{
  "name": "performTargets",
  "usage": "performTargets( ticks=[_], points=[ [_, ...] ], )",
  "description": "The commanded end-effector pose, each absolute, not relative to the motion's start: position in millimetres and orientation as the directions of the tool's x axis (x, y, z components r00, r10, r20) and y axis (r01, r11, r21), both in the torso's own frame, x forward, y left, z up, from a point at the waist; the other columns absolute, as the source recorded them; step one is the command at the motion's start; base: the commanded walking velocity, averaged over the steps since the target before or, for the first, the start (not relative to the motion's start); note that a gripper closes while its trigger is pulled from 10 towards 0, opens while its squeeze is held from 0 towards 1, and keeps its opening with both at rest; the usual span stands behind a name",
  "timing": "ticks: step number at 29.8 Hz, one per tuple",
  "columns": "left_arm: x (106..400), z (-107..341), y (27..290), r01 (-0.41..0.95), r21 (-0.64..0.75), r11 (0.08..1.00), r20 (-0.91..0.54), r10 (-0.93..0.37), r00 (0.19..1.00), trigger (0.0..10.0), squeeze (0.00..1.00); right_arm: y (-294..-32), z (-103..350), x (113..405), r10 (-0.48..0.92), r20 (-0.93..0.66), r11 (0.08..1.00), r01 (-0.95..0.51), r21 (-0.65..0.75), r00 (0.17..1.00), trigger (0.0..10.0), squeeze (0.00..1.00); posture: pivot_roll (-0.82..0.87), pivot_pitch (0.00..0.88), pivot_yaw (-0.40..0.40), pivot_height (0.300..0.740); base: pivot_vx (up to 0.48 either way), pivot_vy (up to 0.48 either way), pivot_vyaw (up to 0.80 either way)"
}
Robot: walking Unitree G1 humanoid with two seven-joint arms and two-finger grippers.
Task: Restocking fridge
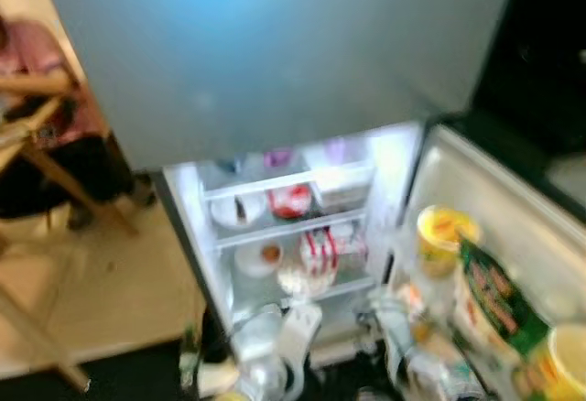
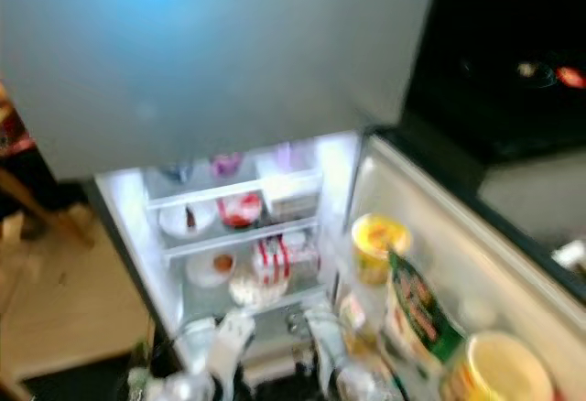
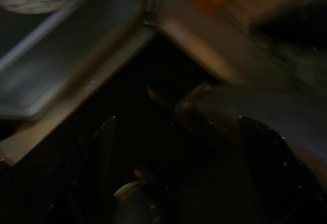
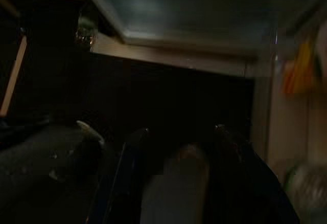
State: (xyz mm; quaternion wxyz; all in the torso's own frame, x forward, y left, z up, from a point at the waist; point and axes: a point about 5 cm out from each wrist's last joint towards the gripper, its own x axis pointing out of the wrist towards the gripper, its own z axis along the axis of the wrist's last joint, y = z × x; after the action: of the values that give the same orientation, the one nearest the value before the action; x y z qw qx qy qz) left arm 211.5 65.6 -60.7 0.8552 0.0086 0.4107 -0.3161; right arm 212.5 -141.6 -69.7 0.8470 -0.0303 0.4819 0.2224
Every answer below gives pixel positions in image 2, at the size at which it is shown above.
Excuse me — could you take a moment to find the white bowl orange food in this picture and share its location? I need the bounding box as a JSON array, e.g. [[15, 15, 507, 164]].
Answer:
[[186, 250, 236, 289]]

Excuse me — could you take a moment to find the green white snack bag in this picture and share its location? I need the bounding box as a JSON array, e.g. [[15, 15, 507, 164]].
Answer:
[[385, 247, 468, 365]]

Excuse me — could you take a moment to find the blue bowl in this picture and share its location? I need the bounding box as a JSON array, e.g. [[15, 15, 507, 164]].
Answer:
[[160, 163, 191, 184]]

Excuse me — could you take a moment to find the white bowl brown food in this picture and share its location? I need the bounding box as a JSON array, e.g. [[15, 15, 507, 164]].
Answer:
[[157, 201, 213, 240]]

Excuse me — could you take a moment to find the white plastic food container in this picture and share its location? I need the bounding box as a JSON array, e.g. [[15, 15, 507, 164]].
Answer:
[[266, 177, 321, 221]]

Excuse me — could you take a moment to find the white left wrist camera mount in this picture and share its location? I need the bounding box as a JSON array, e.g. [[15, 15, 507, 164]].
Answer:
[[209, 309, 257, 379]]

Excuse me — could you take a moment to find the red white bowl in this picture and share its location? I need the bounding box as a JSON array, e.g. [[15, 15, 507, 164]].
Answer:
[[216, 192, 264, 230]]

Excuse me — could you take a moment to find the grey fridge door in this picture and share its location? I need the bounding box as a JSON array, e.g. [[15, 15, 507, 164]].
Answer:
[[316, 131, 586, 401]]

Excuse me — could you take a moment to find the black kitchen countertop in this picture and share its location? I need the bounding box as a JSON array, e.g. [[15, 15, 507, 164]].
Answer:
[[403, 0, 586, 164]]

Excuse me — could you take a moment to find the grey fridge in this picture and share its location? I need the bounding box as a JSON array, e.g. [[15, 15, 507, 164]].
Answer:
[[0, 0, 445, 374]]

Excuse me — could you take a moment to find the floral paper plate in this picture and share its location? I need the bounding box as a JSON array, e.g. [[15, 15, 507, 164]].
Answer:
[[227, 271, 285, 310]]

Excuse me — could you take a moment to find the purple bowl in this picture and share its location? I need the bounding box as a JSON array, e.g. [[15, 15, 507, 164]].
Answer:
[[209, 154, 244, 179]]

